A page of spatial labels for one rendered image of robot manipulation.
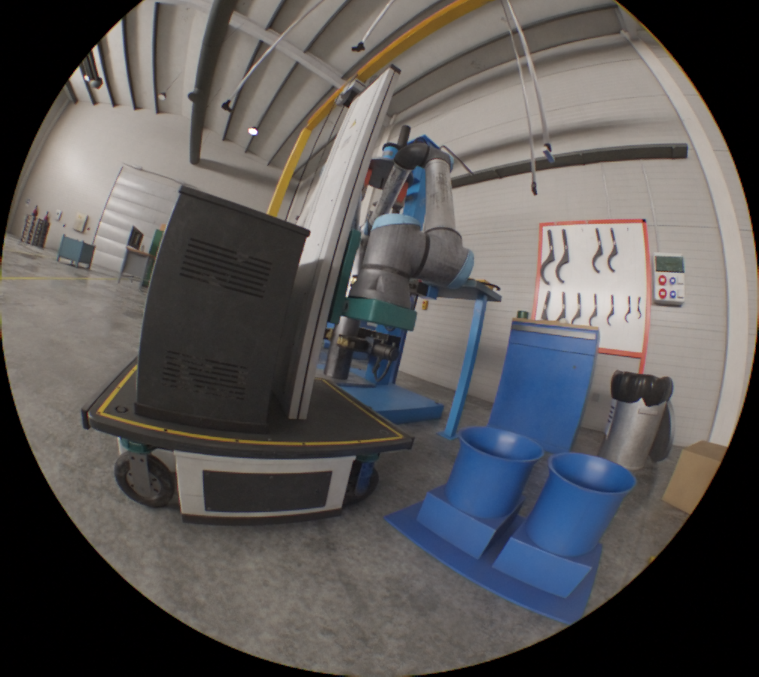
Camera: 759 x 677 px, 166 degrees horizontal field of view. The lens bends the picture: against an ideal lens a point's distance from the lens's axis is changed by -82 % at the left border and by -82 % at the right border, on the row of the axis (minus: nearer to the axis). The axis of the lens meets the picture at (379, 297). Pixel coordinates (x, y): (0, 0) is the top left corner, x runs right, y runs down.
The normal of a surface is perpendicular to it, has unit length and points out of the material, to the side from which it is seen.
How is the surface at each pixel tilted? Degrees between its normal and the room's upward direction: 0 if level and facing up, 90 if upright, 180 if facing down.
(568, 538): 90
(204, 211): 90
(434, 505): 90
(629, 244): 90
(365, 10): 173
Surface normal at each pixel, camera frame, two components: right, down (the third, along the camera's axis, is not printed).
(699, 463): -0.97, -0.22
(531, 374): -0.75, -0.24
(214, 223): 0.57, 0.04
